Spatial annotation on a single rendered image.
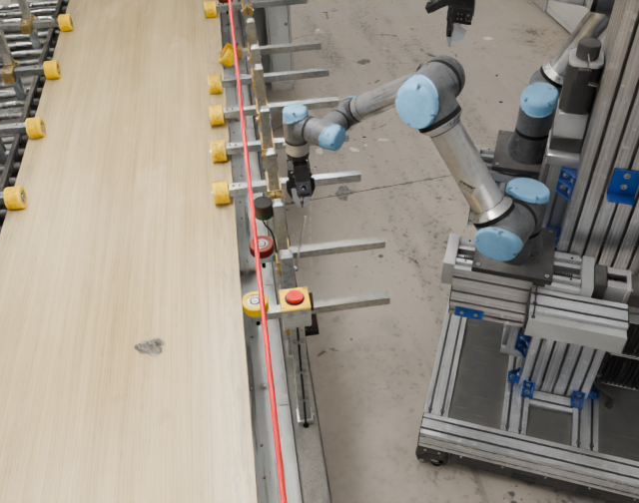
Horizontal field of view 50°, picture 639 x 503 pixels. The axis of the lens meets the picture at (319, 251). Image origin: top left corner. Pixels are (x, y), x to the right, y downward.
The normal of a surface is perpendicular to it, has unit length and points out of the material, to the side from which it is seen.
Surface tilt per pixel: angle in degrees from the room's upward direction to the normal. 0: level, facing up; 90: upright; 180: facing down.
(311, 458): 0
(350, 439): 0
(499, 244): 96
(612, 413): 0
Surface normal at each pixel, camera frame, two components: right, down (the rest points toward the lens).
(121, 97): -0.04, -0.72
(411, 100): -0.63, 0.47
